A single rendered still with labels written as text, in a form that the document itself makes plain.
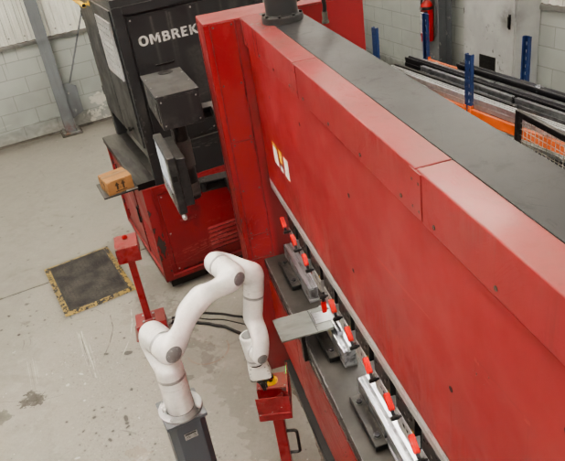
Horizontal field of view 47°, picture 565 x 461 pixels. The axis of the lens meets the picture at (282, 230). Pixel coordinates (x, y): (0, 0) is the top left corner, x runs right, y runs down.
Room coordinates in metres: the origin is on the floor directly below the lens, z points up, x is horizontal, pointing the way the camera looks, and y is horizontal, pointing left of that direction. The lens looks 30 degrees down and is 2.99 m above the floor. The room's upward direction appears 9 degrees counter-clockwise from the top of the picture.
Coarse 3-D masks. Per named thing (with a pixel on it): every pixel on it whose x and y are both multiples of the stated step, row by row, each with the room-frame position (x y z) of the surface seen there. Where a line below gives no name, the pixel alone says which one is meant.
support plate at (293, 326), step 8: (304, 312) 2.59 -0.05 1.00; (312, 312) 2.58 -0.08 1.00; (272, 320) 2.57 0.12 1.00; (280, 320) 2.56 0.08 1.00; (288, 320) 2.55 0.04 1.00; (296, 320) 2.54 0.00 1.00; (304, 320) 2.53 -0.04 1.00; (328, 320) 2.50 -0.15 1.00; (280, 328) 2.50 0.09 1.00; (288, 328) 2.49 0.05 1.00; (296, 328) 2.48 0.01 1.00; (304, 328) 2.47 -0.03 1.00; (312, 328) 2.46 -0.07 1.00; (320, 328) 2.45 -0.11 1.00; (328, 328) 2.44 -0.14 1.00; (280, 336) 2.44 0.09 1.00; (288, 336) 2.43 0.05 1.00; (296, 336) 2.42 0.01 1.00; (304, 336) 2.42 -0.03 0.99
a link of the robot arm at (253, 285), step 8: (208, 256) 2.31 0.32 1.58; (216, 256) 2.29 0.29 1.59; (232, 256) 2.34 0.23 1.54; (208, 264) 2.28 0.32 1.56; (240, 264) 2.31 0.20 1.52; (248, 264) 2.31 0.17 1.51; (256, 264) 2.33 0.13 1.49; (208, 272) 2.28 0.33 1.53; (248, 272) 2.29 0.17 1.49; (256, 272) 2.30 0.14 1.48; (248, 280) 2.28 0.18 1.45; (256, 280) 2.29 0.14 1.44; (248, 288) 2.29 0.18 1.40; (256, 288) 2.29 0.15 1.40; (248, 296) 2.29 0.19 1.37; (256, 296) 2.28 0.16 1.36
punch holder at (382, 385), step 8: (376, 360) 1.82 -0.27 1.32; (376, 368) 1.82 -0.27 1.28; (376, 376) 1.82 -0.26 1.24; (384, 376) 1.74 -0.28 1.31; (376, 384) 1.83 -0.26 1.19; (384, 384) 1.75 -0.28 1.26; (392, 384) 1.70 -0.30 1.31; (384, 392) 1.76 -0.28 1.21; (392, 392) 1.70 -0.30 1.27; (384, 400) 1.75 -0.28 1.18; (392, 400) 1.70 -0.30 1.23
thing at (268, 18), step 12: (264, 0) 3.12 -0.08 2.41; (276, 0) 3.07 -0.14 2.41; (288, 0) 3.08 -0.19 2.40; (324, 0) 2.95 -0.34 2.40; (276, 12) 3.08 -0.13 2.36; (288, 12) 3.08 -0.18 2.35; (300, 12) 3.12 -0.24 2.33; (324, 12) 2.95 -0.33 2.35; (264, 24) 3.11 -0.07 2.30; (276, 24) 3.06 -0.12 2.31
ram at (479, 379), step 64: (256, 64) 3.22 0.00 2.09; (320, 128) 2.21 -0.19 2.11; (320, 192) 2.32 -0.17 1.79; (384, 192) 1.64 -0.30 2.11; (320, 256) 2.44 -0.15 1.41; (384, 256) 1.67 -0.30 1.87; (448, 256) 1.26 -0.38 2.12; (384, 320) 1.71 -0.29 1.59; (448, 320) 1.27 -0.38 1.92; (512, 320) 1.00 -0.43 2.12; (448, 384) 1.27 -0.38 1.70; (512, 384) 0.99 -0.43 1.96; (448, 448) 1.27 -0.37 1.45; (512, 448) 0.97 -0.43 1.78
